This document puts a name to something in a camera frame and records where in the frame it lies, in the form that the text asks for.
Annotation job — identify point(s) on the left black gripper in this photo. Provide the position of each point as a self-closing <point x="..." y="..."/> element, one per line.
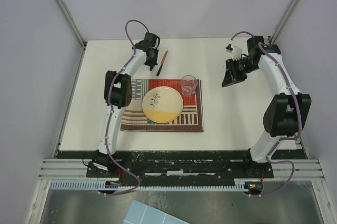
<point x="154" y="62"/>

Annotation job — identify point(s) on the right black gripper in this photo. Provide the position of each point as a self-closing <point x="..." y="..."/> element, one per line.
<point x="231" y="76"/>

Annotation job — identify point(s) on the clear drinking glass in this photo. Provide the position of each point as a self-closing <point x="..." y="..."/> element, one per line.
<point x="188" y="85"/>

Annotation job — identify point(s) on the patchwork patterned placemat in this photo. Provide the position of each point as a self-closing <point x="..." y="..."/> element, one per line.
<point x="190" y="120"/>

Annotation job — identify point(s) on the cream yellow ceramic plate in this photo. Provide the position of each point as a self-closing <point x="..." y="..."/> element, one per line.
<point x="162" y="104"/>

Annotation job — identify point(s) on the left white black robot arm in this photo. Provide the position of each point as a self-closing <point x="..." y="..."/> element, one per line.
<point x="118" y="95"/>

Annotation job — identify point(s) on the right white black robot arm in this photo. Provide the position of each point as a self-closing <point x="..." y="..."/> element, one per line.
<point x="286" y="115"/>

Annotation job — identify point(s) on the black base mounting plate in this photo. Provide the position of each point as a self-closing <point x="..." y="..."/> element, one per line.
<point x="131" y="167"/>

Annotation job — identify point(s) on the blue tiled board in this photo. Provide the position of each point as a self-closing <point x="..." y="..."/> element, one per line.
<point x="140" y="213"/>

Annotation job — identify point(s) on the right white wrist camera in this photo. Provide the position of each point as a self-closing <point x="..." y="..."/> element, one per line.
<point x="235" y="51"/>

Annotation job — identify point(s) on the left aluminium frame post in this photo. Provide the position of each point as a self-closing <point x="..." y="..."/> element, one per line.
<point x="70" y="21"/>

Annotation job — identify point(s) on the aluminium frame post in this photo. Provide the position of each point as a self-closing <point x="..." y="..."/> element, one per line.
<point x="283" y="21"/>
<point x="70" y="21"/>

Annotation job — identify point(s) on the light blue cable duct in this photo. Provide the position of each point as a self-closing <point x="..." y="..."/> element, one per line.
<point x="105" y="186"/>

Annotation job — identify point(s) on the right aluminium frame post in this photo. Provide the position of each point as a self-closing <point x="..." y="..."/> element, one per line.
<point x="283" y="21"/>

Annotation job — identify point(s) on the aluminium front frame rail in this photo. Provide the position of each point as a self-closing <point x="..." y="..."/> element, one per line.
<point x="305" y="170"/>

